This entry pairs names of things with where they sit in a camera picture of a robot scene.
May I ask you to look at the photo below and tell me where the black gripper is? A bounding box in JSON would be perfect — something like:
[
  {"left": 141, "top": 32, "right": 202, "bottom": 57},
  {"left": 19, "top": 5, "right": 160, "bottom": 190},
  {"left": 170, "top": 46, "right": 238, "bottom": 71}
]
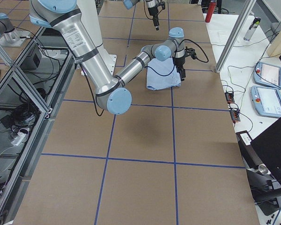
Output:
[
  {"left": 148, "top": 6, "right": 159, "bottom": 30},
  {"left": 173, "top": 56, "right": 186, "bottom": 81}
]

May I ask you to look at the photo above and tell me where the light blue t-shirt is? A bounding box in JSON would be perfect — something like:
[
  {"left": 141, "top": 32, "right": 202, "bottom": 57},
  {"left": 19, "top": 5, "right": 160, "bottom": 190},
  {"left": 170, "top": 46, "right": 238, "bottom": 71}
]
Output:
[{"left": 146, "top": 58, "right": 181, "bottom": 90}]

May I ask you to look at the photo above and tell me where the red cylinder bottle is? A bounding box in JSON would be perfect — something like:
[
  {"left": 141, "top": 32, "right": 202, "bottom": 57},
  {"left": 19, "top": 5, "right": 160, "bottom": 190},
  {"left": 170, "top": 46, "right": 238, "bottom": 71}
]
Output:
[{"left": 205, "top": 0, "right": 216, "bottom": 23}]

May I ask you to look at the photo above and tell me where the clear water bottle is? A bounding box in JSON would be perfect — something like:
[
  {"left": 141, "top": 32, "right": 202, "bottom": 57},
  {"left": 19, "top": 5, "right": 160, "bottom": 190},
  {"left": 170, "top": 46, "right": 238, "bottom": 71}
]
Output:
[{"left": 243, "top": 17, "right": 261, "bottom": 41}]

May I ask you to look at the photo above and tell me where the far blue teach pendant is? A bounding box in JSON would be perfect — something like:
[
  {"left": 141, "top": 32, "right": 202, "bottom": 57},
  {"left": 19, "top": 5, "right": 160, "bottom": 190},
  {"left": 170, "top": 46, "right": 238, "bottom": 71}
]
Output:
[{"left": 253, "top": 62, "right": 281, "bottom": 89}]

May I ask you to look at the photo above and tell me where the blue teach pendant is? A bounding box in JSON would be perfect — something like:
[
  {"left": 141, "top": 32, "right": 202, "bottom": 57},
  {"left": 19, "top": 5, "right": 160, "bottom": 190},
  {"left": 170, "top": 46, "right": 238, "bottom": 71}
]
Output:
[
  {"left": 251, "top": 86, "right": 281, "bottom": 118},
  {"left": 253, "top": 62, "right": 281, "bottom": 89}
]

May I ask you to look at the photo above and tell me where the near blue teach pendant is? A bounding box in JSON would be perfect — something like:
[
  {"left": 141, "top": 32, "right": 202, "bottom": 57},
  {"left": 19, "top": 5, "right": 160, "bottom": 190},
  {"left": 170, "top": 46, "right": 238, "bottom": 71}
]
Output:
[{"left": 251, "top": 86, "right": 281, "bottom": 118}]

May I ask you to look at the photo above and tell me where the black laptop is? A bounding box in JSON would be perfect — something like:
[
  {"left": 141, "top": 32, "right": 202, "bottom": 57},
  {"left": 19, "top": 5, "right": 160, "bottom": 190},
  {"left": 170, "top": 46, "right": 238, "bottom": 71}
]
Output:
[{"left": 236, "top": 117, "right": 281, "bottom": 184}]

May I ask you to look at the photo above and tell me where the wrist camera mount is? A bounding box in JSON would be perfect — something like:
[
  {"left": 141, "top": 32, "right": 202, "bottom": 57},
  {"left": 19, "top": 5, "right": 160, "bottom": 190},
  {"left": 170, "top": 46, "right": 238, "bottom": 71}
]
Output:
[
  {"left": 156, "top": 0, "right": 165, "bottom": 10},
  {"left": 184, "top": 46, "right": 198, "bottom": 60}
]

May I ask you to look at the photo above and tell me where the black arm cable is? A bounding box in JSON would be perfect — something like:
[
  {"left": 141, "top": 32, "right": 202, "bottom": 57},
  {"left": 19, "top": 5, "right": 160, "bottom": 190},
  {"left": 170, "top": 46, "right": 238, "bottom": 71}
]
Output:
[{"left": 147, "top": 38, "right": 209, "bottom": 77}]

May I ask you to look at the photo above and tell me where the white pedestal column with base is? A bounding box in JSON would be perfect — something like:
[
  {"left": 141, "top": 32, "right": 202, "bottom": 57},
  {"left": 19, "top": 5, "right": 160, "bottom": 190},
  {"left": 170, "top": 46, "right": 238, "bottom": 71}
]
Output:
[{"left": 72, "top": 0, "right": 117, "bottom": 75}]

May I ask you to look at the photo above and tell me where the aluminium frame post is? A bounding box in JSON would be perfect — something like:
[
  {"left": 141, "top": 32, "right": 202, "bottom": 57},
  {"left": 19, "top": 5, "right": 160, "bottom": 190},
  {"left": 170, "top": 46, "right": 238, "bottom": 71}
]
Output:
[{"left": 215, "top": 0, "right": 256, "bottom": 73}]

